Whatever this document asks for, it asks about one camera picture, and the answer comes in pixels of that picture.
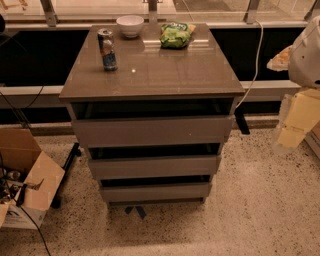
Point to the green chip bag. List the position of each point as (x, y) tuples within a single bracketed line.
[(176, 35)]

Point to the white bowl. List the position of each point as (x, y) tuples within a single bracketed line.
[(130, 25)]

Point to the black stand foot right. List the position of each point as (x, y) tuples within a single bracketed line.
[(241, 122)]

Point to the grey bottom drawer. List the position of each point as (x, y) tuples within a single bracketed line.
[(149, 193)]

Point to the grey drawer cabinet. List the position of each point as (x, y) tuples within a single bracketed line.
[(152, 82)]

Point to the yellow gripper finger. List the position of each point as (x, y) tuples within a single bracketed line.
[(280, 62)]

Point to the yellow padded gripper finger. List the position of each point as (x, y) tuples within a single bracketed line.
[(299, 114)]

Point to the cardboard box right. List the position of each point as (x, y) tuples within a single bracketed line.
[(313, 139)]

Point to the black bar on floor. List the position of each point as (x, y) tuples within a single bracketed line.
[(75, 152)]

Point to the grey drawer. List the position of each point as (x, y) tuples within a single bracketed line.
[(154, 167), (154, 131), (149, 193)]

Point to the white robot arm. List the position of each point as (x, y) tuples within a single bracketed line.
[(304, 66)]

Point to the blue drink can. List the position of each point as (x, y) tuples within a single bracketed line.
[(106, 46)]

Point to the open cardboard box left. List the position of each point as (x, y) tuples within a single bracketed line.
[(21, 152)]

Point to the grey top drawer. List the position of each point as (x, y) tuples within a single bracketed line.
[(154, 131)]

